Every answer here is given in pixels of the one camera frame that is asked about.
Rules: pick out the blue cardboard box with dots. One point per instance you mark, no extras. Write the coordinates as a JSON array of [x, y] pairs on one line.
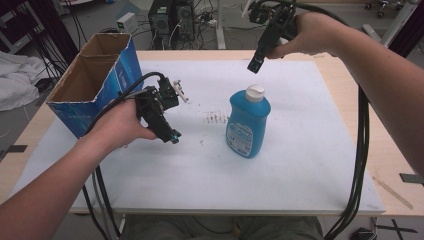
[[110, 83]]

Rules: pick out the small white box device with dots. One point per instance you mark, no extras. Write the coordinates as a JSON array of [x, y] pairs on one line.
[[126, 22]]

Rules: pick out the white cloth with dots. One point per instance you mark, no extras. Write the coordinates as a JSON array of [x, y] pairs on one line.
[[16, 83]]

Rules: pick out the blue bottle with white cap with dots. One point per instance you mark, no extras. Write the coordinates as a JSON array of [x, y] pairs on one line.
[[248, 120]]

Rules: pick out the black office stool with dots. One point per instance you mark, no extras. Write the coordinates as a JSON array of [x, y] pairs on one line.
[[380, 11]]

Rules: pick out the black computer tower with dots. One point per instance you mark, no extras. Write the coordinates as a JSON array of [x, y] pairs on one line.
[[160, 23], [184, 20]]

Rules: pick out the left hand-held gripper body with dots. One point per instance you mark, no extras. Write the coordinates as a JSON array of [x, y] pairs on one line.
[[156, 100]]

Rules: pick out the white foam mat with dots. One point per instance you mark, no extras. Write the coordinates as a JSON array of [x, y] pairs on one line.
[[200, 180]]

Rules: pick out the white power strip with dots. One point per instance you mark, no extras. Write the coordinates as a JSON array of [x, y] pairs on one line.
[[211, 22]]

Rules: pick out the grey metal rack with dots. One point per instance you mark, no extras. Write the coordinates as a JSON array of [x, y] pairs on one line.
[[16, 36]]

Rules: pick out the black frame pole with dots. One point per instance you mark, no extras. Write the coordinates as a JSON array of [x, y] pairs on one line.
[[408, 30], [56, 30]]

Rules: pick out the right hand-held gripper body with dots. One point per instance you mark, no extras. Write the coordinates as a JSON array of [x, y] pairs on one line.
[[266, 13]]

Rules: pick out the white desk leg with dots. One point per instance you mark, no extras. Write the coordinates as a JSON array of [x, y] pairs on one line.
[[396, 23]]

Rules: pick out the person's right hand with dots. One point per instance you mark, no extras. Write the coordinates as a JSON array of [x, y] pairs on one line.
[[313, 33]]

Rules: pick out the person's left hand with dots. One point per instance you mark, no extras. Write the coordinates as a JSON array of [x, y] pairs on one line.
[[116, 125]]

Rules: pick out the black tape strip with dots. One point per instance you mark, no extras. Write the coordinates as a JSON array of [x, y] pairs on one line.
[[15, 149], [411, 178]]

